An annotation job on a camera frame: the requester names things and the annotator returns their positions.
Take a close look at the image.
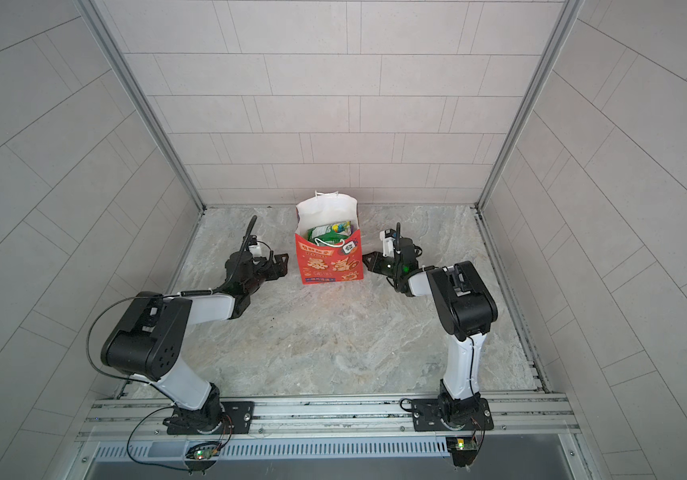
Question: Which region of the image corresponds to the red paper gift bag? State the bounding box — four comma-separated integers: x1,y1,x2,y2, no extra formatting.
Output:
296,192,363,285

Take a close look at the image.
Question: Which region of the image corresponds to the green snack packet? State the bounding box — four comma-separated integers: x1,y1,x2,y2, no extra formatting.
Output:
307,221,353,248

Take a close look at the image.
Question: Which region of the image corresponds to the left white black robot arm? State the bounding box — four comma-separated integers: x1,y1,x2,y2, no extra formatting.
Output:
101,250,290,435

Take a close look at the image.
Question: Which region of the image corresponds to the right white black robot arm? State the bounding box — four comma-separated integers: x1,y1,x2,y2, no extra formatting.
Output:
363,229,499,424

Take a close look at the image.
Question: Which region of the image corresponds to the left green circuit board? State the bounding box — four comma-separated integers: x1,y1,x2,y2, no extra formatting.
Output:
185,441,223,461

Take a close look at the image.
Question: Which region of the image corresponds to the right circuit board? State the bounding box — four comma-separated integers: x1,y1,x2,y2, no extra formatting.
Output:
445,436,481,467

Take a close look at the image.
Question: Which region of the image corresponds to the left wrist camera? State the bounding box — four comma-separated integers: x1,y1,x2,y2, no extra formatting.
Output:
248,235,263,258

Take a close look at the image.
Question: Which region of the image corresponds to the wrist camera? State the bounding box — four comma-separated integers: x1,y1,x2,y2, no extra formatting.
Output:
379,229,397,257
248,235,263,258

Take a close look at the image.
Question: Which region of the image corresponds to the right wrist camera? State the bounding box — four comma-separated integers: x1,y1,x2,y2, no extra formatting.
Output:
379,229,397,257

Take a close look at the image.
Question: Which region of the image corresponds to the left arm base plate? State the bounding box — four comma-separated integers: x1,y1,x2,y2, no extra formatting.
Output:
163,401,255,435

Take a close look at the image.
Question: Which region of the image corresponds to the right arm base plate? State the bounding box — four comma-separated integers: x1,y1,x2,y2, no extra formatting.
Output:
409,395,495,432

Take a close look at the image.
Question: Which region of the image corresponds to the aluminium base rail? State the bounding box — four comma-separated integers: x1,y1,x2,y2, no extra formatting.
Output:
77,392,581,441

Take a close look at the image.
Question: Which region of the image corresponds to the aluminium corner post left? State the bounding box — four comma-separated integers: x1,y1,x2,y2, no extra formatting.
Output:
75,0,207,215

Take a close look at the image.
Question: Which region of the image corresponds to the aluminium corner post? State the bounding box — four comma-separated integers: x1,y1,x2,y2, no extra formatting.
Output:
477,0,583,212
75,0,207,215

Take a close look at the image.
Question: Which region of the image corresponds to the aluminium corner post right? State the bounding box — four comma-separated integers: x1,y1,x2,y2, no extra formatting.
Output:
477,0,583,212

